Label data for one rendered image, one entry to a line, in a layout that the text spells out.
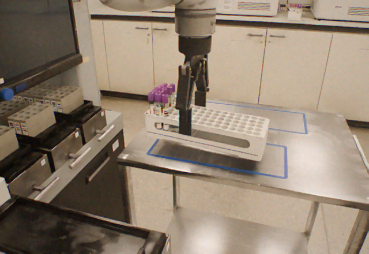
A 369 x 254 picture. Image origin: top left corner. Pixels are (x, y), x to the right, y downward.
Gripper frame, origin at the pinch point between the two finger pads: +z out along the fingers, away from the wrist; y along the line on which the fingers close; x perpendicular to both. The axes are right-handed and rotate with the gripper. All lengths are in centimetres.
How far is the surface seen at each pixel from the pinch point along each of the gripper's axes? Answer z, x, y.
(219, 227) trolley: 63, -4, 26
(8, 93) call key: -7.1, 40.6, -18.4
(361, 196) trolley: 9.1, -39.9, -4.6
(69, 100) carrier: 5.1, 45.1, 5.4
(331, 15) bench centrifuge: -4, -41, 200
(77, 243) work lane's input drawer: 11.0, 8.8, -35.7
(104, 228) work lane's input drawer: 11.0, 6.5, -30.8
